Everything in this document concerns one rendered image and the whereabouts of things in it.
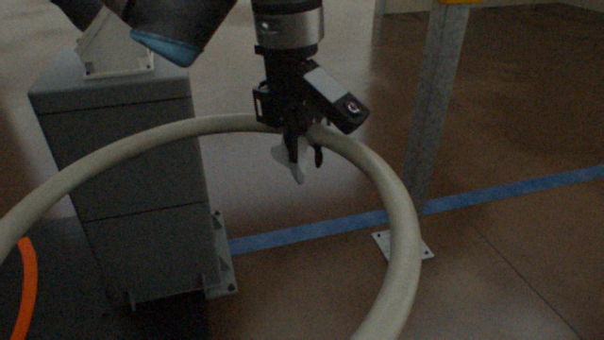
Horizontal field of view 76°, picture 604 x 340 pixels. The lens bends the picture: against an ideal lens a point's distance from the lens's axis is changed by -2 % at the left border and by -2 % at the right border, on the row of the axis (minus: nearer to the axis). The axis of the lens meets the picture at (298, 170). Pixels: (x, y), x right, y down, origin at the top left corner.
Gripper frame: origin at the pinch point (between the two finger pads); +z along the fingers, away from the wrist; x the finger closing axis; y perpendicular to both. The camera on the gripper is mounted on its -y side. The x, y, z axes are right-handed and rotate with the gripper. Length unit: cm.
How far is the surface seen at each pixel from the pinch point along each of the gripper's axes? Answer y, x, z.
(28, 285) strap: 118, 29, 78
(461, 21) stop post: 2, -81, -3
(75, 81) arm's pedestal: 76, -1, -1
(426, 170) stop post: 6, -77, 50
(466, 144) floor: 15, -182, 98
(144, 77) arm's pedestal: 63, -13, 0
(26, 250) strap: 138, 21, 77
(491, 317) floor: -29, -62, 93
